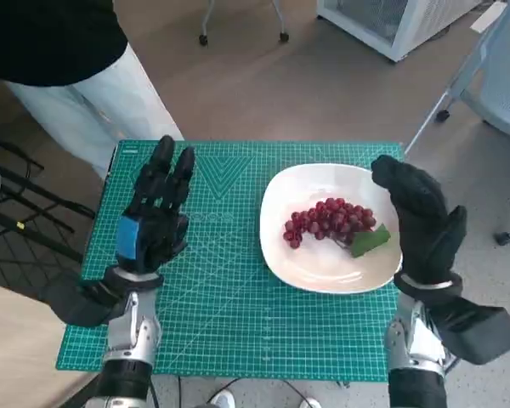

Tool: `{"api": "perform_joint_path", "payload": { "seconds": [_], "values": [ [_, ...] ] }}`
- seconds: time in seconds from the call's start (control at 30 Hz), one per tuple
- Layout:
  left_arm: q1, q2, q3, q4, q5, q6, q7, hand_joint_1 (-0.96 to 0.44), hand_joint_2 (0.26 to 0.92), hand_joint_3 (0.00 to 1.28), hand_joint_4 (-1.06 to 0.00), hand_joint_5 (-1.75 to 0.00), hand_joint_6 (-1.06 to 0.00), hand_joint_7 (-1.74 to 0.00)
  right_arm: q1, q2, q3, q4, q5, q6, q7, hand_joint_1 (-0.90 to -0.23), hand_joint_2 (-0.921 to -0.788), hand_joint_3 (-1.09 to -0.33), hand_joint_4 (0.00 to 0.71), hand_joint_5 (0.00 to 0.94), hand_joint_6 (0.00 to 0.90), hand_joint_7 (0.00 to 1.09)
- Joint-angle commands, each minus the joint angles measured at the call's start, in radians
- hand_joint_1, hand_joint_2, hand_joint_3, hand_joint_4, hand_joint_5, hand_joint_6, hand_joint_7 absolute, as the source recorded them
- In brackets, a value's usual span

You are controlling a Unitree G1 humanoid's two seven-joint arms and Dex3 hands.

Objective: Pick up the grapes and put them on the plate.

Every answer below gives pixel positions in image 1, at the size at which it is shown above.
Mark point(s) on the white square plate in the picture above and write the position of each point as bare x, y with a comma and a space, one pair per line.
323, 268

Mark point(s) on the person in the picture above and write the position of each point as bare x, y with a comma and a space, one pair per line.
85, 98

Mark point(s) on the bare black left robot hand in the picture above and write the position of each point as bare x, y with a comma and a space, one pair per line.
157, 221

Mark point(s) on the green cutting mat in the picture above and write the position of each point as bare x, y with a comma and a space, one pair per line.
238, 306

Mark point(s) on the white mesh cabinet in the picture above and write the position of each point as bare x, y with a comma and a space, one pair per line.
401, 25

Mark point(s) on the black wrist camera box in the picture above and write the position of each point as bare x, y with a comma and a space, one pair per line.
81, 302
480, 331

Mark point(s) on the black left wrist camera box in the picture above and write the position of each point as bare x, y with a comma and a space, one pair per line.
81, 302

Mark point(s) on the chair base with casters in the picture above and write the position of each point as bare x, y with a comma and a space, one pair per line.
281, 25

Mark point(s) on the black metal rack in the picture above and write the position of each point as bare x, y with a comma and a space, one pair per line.
30, 212

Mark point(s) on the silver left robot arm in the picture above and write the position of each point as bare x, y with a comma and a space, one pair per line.
132, 331

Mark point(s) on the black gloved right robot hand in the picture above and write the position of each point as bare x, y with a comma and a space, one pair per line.
425, 225

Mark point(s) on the grey mesh office chair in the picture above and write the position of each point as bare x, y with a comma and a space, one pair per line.
501, 85

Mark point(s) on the red toy grapes with leaf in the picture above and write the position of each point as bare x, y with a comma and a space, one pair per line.
327, 221

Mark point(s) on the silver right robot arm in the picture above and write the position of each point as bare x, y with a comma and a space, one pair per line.
412, 374

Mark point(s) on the white rounded foot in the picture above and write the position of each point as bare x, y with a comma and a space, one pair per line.
311, 403
223, 399

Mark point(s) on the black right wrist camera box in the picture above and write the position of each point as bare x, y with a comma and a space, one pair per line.
480, 331

